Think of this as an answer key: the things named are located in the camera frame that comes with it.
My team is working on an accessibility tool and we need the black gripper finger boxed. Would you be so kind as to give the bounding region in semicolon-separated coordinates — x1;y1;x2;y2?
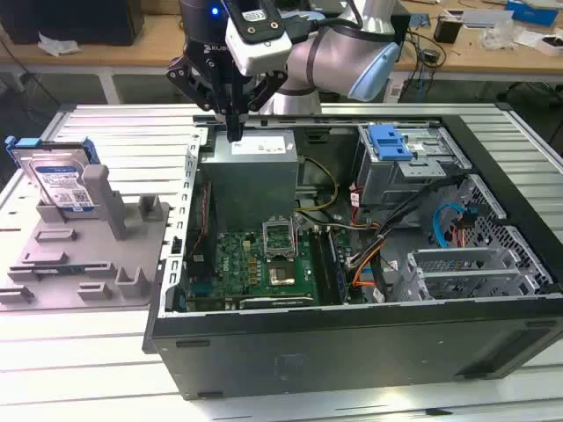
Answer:
235;69;289;142
165;55;237;142

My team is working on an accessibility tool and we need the hard disk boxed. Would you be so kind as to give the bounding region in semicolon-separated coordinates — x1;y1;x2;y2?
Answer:
4;135;100;215

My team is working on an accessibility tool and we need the blue data wire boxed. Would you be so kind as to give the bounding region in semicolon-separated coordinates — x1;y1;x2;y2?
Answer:
432;201;464;257

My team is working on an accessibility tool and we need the orange red power wire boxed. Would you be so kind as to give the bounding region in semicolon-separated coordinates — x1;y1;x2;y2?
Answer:
450;206;483;254

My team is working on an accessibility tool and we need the wooden desk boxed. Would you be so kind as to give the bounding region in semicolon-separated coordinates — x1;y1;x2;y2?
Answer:
0;8;563;105

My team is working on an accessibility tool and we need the grey power supply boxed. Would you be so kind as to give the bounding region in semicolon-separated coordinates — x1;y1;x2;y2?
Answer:
200;129;300;221

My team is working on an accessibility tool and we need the blue plastic latch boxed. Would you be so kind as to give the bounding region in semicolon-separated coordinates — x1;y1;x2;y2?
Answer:
369;125;417;162

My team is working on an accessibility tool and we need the large black box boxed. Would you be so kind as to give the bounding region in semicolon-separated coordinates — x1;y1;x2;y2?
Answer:
0;0;145;47

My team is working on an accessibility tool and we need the crumpled white paper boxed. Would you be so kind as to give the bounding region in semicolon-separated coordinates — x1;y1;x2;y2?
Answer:
37;30;83;58

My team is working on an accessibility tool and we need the metal socket cover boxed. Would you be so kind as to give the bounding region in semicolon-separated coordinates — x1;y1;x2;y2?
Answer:
261;217;300;260

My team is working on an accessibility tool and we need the grey metal drive cage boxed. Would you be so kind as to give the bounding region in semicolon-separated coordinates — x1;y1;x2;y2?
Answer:
355;122;474;212

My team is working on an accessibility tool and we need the green motherboard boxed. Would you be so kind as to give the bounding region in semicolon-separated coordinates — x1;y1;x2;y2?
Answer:
184;219;353;311

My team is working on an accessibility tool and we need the black RAM slot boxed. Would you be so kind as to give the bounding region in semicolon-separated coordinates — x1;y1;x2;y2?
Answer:
315;227;339;305
321;226;346;305
327;226;353;304
309;227;332;305

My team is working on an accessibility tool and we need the CPU socket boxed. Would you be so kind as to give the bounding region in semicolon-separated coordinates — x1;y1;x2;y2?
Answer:
267;258;296;287

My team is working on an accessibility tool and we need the small black box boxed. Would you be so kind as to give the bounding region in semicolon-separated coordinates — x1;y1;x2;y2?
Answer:
434;15;463;44

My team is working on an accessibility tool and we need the grey parts rack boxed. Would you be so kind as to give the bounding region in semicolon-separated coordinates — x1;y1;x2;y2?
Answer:
0;164;172;314

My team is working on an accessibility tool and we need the black graphics card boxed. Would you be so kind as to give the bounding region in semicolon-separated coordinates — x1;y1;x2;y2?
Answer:
239;296;316;309

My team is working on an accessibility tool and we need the green RAM stick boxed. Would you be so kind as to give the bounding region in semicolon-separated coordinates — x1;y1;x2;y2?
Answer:
33;266;111;277

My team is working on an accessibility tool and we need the black PC case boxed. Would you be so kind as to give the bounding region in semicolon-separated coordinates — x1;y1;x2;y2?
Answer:
141;103;563;401

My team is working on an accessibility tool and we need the blue cardboard box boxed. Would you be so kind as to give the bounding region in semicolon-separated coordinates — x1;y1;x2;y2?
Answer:
505;0;558;27

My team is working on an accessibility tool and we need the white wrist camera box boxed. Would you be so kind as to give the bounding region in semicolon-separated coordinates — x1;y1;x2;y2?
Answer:
224;7;295;76

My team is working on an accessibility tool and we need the yellow black wire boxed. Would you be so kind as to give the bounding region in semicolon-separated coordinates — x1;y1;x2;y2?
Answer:
298;156;340;213

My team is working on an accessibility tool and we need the black wire bundle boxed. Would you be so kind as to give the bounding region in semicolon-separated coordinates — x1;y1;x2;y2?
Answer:
349;175;467;269

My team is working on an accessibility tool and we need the orange wire bundle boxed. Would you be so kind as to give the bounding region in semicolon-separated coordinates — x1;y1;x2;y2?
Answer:
351;246;384;289

